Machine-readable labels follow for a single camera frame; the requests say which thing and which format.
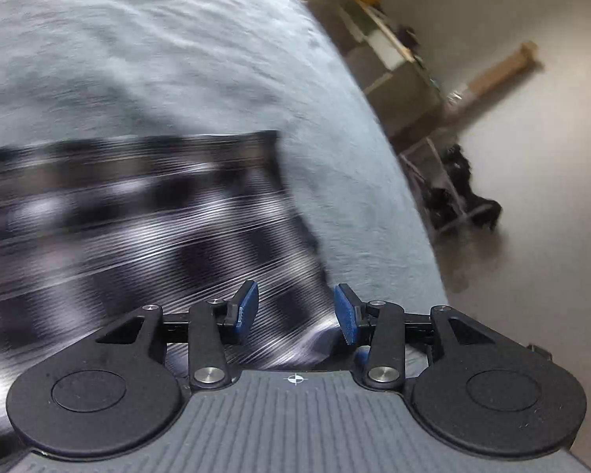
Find plaid pants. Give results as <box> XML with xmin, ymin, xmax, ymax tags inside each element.
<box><xmin>0</xmin><ymin>130</ymin><xmax>360</xmax><ymax>459</ymax></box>

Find open shelf unit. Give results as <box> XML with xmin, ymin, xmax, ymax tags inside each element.
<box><xmin>303</xmin><ymin>0</ymin><xmax>446</xmax><ymax>145</ymax></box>

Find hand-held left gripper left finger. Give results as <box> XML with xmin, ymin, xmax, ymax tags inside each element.
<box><xmin>95</xmin><ymin>280</ymin><xmax>261</xmax><ymax>389</ymax></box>

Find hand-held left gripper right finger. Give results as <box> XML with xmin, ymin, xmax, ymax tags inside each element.
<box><xmin>334</xmin><ymin>283</ymin><xmax>498</xmax><ymax>390</ymax></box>

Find white rack frame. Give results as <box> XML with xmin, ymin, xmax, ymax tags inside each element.
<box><xmin>399</xmin><ymin>135</ymin><xmax>493</xmax><ymax>235</ymax></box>

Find black bag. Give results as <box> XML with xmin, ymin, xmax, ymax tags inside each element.
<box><xmin>421</xmin><ymin>143</ymin><xmax>503</xmax><ymax>230</ymax></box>

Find grey bed sheet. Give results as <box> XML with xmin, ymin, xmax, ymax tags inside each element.
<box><xmin>0</xmin><ymin>0</ymin><xmax>449</xmax><ymax>370</ymax></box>

